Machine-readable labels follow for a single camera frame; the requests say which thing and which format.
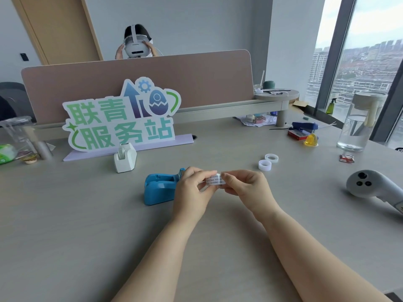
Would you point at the person's left hand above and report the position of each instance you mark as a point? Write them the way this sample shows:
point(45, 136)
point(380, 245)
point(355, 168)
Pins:
point(187, 198)

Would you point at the person's right hand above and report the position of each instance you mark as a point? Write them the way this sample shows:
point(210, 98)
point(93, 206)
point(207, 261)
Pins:
point(252, 193)

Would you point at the person's left thumb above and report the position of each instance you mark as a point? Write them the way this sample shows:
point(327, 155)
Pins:
point(208, 190)

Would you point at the person's right thumb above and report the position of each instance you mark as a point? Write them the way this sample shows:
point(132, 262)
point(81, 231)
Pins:
point(232, 188)

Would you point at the clear tape roll printed core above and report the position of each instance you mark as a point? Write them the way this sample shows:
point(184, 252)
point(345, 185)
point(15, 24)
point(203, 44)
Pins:
point(215, 179)

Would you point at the person's left forearm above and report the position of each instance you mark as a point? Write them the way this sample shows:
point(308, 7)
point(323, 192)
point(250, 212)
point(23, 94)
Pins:
point(157, 264)

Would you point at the person's right forearm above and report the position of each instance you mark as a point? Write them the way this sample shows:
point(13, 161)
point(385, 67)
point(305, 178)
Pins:
point(314, 261)

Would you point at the blue tape dispenser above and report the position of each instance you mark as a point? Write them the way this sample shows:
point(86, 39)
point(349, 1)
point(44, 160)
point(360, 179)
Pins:
point(159, 191)

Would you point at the lilac sign base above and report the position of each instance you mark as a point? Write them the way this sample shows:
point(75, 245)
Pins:
point(182, 141)

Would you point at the clear bag of small items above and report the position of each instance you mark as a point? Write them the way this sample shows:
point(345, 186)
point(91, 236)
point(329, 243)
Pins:
point(255, 120)

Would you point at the red staple box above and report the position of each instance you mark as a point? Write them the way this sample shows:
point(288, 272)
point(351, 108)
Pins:
point(297, 135)

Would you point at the white tape dispenser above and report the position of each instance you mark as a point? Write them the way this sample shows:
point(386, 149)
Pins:
point(125, 160)

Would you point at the yellow jelly cup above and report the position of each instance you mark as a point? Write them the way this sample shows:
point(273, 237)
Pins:
point(311, 140)

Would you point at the blue stapler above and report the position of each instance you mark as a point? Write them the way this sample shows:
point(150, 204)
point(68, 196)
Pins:
point(304, 126)

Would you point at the beige round desk shelf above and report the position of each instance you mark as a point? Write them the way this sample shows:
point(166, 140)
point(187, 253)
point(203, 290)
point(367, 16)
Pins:
point(277, 96)

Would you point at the white cup with straw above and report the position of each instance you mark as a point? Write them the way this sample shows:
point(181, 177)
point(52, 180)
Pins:
point(258, 88)

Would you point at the brown cardboard piece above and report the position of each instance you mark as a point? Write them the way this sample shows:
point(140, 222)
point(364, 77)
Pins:
point(300, 103)

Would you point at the dark green cup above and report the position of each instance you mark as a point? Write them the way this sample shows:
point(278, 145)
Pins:
point(269, 85)

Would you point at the green and blue cutout sign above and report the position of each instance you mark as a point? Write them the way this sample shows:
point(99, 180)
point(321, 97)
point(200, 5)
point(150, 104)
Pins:
point(119, 122)

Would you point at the small red snack packet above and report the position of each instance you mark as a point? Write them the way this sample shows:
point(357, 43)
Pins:
point(347, 158)

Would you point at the green spray bottle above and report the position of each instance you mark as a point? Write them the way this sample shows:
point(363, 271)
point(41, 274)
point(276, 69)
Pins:
point(330, 106)

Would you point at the clear glass water pitcher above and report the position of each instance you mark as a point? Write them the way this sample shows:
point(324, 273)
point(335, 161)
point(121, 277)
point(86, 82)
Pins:
point(355, 128)

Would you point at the white handheld controller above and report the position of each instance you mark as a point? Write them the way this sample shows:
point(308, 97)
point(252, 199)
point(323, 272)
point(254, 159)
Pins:
point(371, 185)

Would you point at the pink-brown desk divider panel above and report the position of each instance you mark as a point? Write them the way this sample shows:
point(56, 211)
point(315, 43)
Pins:
point(94, 81)

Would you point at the white headset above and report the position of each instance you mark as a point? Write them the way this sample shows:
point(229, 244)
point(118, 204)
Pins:
point(136, 47)

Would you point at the grey metal cylinder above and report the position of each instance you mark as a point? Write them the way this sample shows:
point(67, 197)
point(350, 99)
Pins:
point(44, 150)

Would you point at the small brown pudding cup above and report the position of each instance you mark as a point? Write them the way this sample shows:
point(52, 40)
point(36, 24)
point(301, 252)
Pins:
point(31, 158)

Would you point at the clear plastic container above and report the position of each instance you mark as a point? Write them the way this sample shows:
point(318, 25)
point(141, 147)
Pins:
point(15, 132)

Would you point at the green snack packet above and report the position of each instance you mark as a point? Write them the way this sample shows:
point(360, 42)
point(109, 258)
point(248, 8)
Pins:
point(6, 154)

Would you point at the black office chair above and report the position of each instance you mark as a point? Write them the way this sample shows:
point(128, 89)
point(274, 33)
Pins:
point(12, 100)

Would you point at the wooden door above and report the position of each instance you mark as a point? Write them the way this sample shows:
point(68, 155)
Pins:
point(59, 28)

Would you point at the grey window frame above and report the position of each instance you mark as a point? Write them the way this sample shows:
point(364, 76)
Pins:
point(330, 53)

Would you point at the black wall switch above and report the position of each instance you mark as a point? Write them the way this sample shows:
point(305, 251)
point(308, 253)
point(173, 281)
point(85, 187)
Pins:
point(24, 57)

